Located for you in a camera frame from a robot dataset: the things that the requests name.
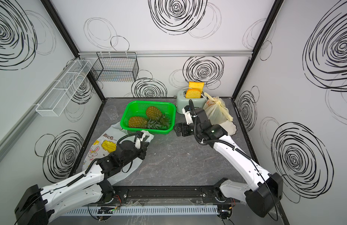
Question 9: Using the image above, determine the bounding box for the green plastic basket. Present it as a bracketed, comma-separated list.
[120, 100, 176, 135]

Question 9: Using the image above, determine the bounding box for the green pineapple front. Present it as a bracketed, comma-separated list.
[128, 116, 151, 128]

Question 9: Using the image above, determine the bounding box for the mint green toaster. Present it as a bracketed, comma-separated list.
[176, 87, 207, 114]

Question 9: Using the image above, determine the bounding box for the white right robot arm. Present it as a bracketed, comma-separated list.
[174, 100, 283, 218]

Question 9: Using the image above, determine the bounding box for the yellowish fruit print plastic bag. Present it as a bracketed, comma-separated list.
[203, 92, 233, 125]

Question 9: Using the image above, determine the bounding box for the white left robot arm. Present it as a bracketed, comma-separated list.
[14, 140, 150, 225]

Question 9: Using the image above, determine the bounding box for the front toast slice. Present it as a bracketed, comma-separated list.
[185, 89, 201, 99]

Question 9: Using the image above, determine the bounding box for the clear plastic cup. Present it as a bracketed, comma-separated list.
[105, 106, 119, 121]

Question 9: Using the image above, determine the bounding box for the back toast slice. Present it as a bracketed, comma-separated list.
[189, 82, 204, 92]

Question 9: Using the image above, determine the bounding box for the white bunny print plastic bag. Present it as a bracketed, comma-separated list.
[82, 123, 154, 185]

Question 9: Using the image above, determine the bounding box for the grey slotted cable duct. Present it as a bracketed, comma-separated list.
[64, 205, 218, 217]

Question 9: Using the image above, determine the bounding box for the green pineapple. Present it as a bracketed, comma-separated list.
[146, 106, 170, 130]
[128, 116, 151, 128]

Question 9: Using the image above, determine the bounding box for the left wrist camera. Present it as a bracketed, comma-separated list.
[134, 131, 146, 150]

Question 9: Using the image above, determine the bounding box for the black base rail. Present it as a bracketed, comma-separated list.
[107, 186, 246, 205]

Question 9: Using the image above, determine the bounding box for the white mesh wall shelf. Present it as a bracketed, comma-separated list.
[35, 59, 92, 117]

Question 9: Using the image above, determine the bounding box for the green pineapple middle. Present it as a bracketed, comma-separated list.
[146, 106, 170, 130]

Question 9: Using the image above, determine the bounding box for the white scalloped plate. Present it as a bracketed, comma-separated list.
[220, 120, 237, 136]

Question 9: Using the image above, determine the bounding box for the black wire wall basket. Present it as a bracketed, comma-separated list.
[91, 52, 139, 82]

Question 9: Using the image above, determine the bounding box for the toast slice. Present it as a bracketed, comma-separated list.
[185, 89, 201, 99]
[189, 82, 204, 92]

